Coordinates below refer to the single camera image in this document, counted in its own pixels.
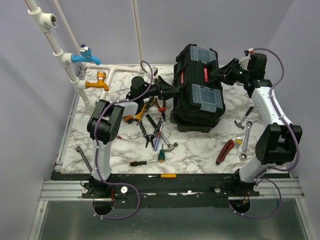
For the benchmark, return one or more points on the aluminium extrusion rail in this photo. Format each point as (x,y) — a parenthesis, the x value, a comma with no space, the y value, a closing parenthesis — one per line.
(61,191)

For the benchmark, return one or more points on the blue handle screwdriver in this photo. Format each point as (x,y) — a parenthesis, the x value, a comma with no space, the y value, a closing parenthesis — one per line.
(157,140)

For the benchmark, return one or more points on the green stubby screwdriver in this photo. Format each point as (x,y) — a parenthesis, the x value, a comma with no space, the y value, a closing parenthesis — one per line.
(161,156)

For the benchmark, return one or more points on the silver ratchet wrench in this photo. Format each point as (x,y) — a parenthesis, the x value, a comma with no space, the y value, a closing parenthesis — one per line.
(243,154)

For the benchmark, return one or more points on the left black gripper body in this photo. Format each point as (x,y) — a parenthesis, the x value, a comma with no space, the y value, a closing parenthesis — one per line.
(155,89)

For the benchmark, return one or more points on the orange handle screwdriver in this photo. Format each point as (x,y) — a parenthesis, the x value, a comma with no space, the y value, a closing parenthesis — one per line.
(164,176)

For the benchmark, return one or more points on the black plastic toolbox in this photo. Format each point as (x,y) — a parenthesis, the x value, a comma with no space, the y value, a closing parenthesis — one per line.
(199,105)

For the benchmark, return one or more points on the orange water tap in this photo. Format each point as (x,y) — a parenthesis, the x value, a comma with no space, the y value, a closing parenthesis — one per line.
(100,82)

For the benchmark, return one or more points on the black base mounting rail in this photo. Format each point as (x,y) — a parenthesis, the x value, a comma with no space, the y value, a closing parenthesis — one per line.
(129,191)

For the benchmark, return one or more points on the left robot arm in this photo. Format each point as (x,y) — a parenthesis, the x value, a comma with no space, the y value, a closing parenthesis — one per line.
(105,121)

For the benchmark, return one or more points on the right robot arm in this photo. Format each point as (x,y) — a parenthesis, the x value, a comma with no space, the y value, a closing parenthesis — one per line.
(278,146)

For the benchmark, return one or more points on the red black utility knife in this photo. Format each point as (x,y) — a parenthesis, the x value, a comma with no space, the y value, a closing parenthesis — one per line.
(225,150)

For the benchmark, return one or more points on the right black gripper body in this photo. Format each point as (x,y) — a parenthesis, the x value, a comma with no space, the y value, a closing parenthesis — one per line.
(237,74)

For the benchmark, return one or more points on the silver claw hammer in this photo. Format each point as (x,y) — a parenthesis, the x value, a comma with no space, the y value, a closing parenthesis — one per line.
(170,146)

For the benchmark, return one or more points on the small black claw hammer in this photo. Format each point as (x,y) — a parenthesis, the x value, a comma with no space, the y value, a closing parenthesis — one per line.
(239,124)

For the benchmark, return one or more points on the red black pliers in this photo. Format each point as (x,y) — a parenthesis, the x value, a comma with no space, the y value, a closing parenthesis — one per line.
(162,109)

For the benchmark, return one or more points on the blue water tap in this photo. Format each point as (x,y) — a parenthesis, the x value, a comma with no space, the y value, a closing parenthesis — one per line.
(85,55)

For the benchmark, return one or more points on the yellow black electric screwdriver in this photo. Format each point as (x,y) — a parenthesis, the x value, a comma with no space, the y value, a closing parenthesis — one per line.
(145,108)

